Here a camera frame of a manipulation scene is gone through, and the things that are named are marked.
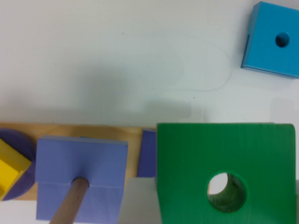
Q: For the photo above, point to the dark purple round block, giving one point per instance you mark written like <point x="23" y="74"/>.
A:
<point x="27" y="148"/>

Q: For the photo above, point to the green square block with hole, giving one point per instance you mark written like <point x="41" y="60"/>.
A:
<point x="226" y="173"/>

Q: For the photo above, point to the light purple square block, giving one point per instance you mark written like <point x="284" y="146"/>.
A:
<point x="60" y="160"/>

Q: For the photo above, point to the middle wooden peg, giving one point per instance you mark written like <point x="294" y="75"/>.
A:
<point x="68" y="210"/>

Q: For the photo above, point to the blue square block with hole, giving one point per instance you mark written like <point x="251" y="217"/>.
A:
<point x="273" y="40"/>

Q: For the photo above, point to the yellow block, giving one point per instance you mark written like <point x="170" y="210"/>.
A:
<point x="13" y="165"/>

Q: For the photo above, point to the dark purple square block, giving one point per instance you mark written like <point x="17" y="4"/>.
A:
<point x="147" y="159"/>

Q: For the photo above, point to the wooden peg board base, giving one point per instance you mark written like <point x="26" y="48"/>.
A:
<point x="132" y="135"/>

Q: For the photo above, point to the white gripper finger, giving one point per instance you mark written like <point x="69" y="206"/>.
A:
<point x="140" y="203"/>

